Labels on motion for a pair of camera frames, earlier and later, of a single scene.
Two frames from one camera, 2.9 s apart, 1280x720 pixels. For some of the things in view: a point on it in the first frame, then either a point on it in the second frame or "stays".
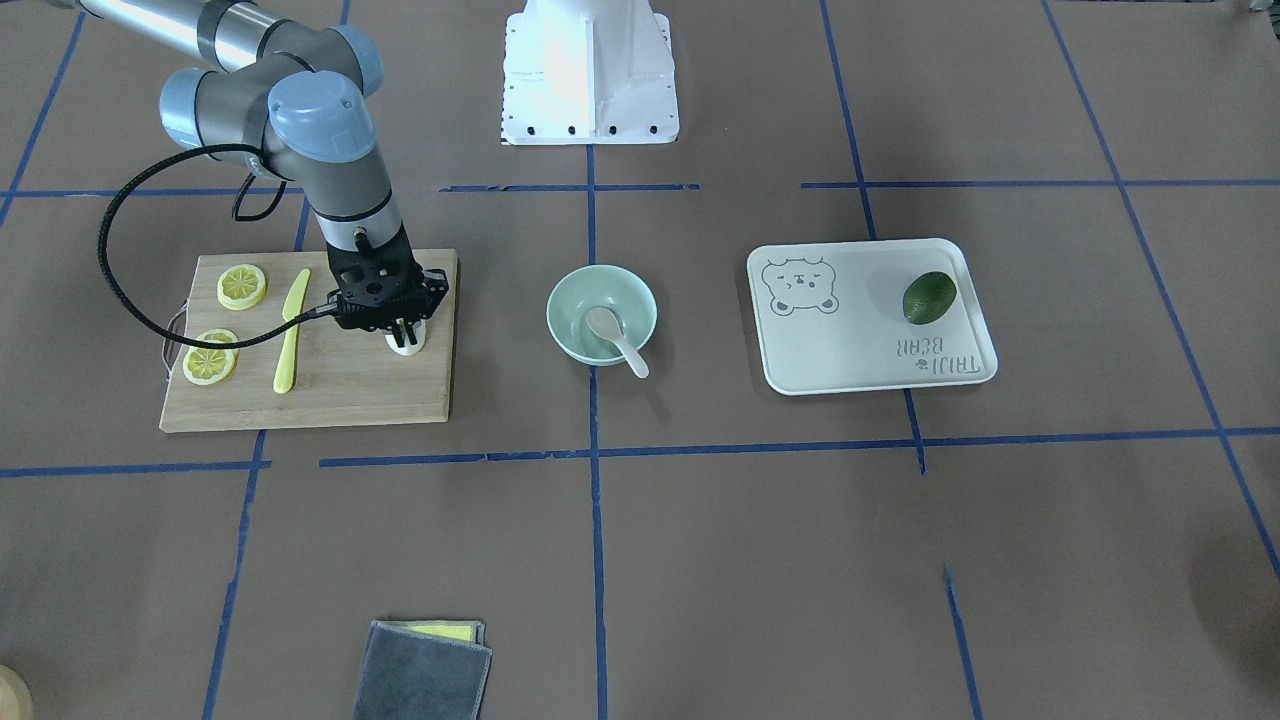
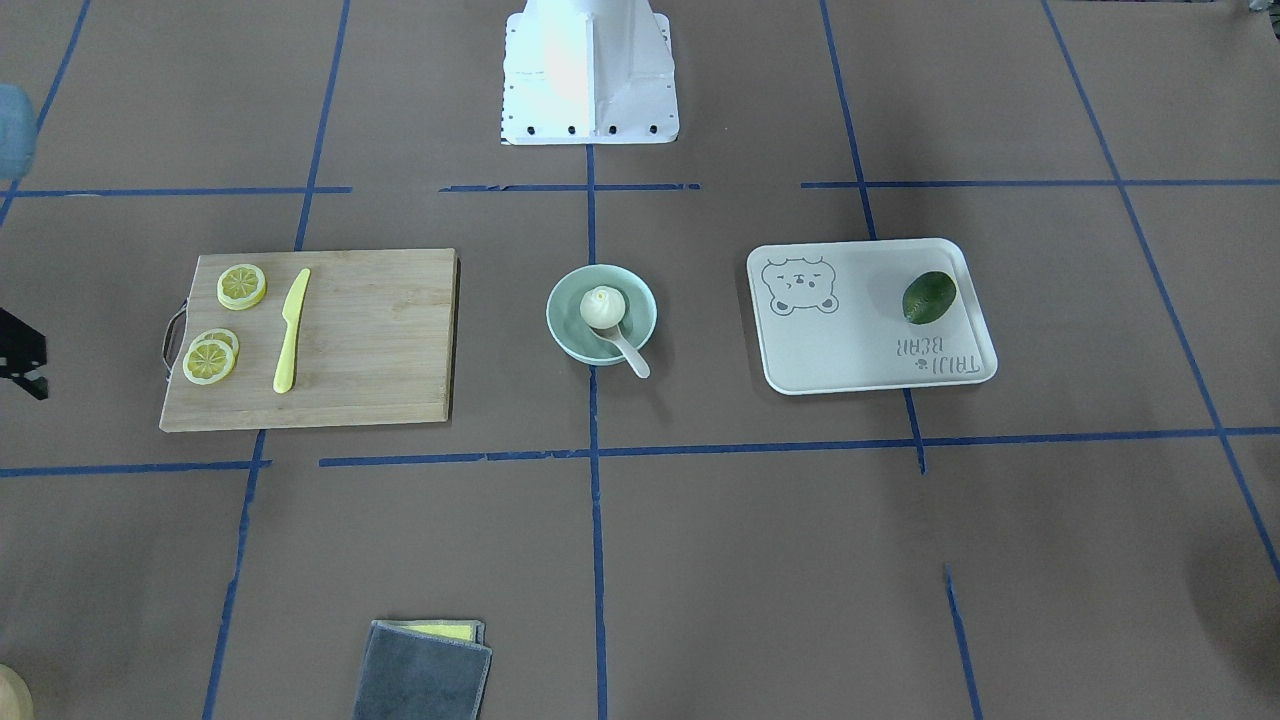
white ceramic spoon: x=605 y=323 stays
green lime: x=928 y=297 stays
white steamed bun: x=408 y=348 to x=602 y=306
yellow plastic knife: x=292 y=308 stays
